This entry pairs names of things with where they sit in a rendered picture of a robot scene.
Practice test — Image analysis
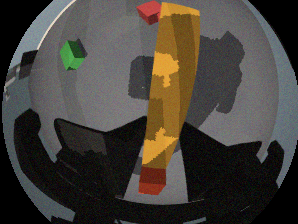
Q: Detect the orange long bar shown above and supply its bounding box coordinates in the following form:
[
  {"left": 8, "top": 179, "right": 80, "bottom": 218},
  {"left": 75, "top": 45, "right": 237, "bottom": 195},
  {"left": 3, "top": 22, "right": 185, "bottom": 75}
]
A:
[{"left": 138, "top": 3, "right": 201, "bottom": 194}]

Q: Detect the red block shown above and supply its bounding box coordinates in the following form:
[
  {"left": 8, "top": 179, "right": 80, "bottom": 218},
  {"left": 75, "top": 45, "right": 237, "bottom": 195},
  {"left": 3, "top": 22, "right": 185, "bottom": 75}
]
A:
[{"left": 136, "top": 0, "right": 161, "bottom": 26}]

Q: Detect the green cube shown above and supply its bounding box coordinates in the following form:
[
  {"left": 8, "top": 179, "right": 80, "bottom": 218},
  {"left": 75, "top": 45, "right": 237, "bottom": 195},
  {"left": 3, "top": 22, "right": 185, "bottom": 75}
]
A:
[{"left": 60, "top": 40, "right": 85, "bottom": 71}]

